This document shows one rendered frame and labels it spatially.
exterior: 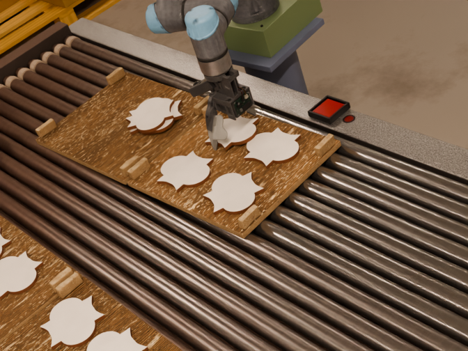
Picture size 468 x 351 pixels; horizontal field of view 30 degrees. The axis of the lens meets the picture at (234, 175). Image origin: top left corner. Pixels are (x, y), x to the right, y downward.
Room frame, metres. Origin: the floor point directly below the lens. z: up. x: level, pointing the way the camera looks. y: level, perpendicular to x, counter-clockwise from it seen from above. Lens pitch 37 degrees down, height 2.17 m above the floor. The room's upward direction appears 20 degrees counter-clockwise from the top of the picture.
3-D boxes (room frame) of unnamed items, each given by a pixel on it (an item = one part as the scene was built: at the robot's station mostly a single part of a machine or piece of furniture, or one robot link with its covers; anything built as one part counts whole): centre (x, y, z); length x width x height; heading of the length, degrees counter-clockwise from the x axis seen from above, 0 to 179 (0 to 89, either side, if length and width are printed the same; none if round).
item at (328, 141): (1.62, -0.22, 0.95); 0.06 x 0.02 x 0.03; 124
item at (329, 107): (1.79, -0.28, 0.92); 0.06 x 0.06 x 0.01; 30
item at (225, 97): (1.79, -0.05, 1.08); 0.09 x 0.08 x 0.12; 34
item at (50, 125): (2.15, 0.45, 0.95); 0.06 x 0.02 x 0.03; 123
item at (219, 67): (1.80, -0.05, 1.16); 0.08 x 0.08 x 0.05
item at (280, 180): (1.71, 0.00, 0.93); 0.41 x 0.35 x 0.02; 34
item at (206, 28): (1.80, -0.05, 1.24); 0.09 x 0.08 x 0.11; 150
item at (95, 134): (2.06, 0.23, 0.93); 0.41 x 0.35 x 0.02; 33
